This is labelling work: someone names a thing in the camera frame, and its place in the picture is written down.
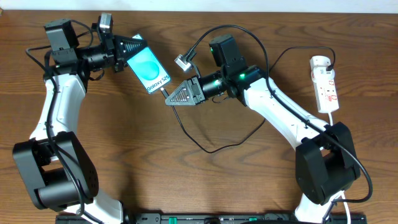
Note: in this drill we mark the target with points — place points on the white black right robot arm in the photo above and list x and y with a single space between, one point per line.
325 160

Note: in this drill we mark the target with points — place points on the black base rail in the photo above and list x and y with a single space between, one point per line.
156 218

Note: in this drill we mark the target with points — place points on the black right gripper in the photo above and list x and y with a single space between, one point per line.
198 95

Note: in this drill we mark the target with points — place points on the blue Galaxy smartphone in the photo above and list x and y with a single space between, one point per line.
149 71

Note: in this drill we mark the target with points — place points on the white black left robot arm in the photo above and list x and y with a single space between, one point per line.
56 170

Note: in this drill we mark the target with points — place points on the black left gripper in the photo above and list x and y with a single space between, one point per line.
115 53

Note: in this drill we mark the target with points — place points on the white power strip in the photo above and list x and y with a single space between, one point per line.
325 92

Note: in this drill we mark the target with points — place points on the white charger adapter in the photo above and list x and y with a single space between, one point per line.
321 74

